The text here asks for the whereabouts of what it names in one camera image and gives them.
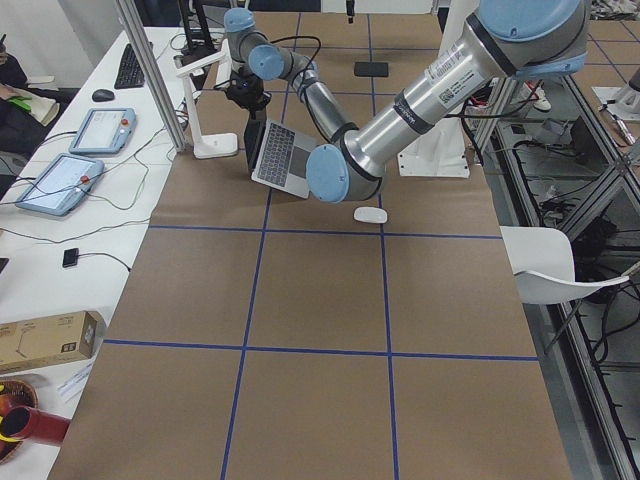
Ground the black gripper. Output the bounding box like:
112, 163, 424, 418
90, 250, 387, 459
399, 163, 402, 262
225, 71, 271, 116

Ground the grey laptop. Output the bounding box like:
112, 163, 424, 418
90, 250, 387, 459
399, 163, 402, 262
244, 112, 317, 199

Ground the black mouse pad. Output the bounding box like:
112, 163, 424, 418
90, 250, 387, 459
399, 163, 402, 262
354, 62, 389, 78

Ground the white computer mouse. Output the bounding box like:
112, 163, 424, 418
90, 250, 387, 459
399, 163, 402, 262
353, 206, 388, 224

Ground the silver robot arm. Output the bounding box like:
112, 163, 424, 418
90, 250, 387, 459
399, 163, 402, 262
224, 1, 591, 203

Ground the white desk lamp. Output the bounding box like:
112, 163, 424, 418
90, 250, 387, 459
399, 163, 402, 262
176, 39, 238, 159

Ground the black computer mouse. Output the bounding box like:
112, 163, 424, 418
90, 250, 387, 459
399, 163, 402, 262
92, 89, 115, 102

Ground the black keyboard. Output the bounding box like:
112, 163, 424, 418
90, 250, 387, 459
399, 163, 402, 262
114, 44, 145, 90

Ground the far blue teach pendant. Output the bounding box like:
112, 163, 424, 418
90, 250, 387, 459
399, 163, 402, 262
69, 108, 137, 155

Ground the blue teach pendant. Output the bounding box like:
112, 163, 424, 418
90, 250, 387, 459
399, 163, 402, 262
16, 153, 105, 217
69, 108, 137, 155

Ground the near blue teach pendant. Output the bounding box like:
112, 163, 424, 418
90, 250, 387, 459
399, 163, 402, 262
16, 153, 105, 217

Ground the seated person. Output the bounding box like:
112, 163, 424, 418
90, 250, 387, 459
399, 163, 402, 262
1, 38, 67, 157

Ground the small black device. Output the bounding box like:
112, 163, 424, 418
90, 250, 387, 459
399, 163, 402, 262
62, 248, 80, 268

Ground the cardboard box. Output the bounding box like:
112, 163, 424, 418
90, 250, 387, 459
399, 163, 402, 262
1, 311, 104, 374

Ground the white chair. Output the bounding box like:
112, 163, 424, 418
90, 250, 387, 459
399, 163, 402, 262
500, 226, 630, 305

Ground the wicker basket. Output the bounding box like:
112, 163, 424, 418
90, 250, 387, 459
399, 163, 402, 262
1, 379, 38, 463

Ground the red bottle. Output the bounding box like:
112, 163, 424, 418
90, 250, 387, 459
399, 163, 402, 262
1, 406, 71, 446

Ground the aluminium frame post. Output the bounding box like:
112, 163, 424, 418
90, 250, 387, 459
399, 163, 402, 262
115, 0, 187, 153

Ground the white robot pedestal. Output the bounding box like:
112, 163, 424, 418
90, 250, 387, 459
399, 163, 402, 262
398, 1, 502, 178

